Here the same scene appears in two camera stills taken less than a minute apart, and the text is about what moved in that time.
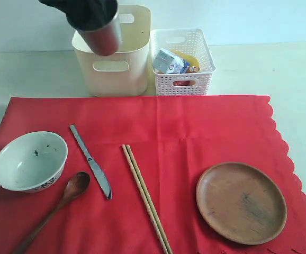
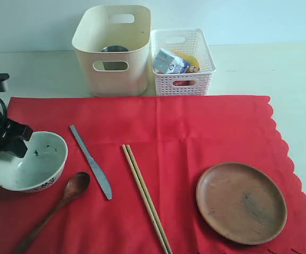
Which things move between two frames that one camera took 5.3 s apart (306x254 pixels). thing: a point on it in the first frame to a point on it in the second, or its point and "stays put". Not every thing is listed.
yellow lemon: x=194 y=66 stays put
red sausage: x=183 y=82 stays put
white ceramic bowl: x=29 y=161 stays put
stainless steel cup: x=104 y=42 to x=115 y=65
